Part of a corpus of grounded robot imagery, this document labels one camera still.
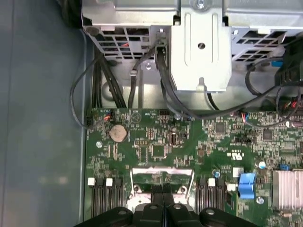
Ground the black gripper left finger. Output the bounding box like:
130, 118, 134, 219
79, 185, 164, 227

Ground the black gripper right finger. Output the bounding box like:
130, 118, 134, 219
163, 183, 260, 227

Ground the metal CPU socket cover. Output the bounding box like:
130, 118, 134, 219
129, 166, 195, 204

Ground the green RAM stick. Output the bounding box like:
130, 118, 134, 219
225, 190, 238, 215

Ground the green motherboard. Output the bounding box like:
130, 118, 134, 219
83, 107, 303, 227

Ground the blue plastic connector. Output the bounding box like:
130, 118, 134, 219
238, 173, 257, 199

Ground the silver coin battery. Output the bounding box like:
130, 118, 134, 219
109, 124, 129, 143

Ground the silver finned heatsink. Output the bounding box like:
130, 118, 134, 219
271, 169, 303, 211

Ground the metal disk bay cage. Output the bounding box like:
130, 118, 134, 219
81, 0, 303, 93

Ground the thick black flat wire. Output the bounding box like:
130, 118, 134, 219
155, 44, 303, 121

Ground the dark grey wire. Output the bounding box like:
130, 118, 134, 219
127, 46, 158, 108

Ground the thin black looped wire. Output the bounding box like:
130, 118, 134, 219
70, 56, 114, 130

